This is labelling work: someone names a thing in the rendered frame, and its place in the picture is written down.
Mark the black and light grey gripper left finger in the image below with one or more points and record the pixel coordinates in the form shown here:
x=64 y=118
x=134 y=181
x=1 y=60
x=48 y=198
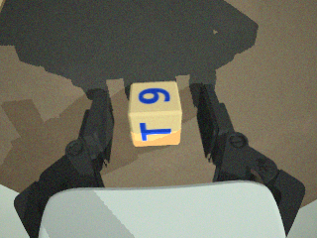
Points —
x=92 y=148

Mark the cream letter block with blue characters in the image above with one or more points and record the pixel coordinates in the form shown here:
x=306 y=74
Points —
x=155 y=113

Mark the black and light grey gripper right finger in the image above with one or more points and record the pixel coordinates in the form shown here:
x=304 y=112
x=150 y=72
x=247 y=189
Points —
x=230 y=151

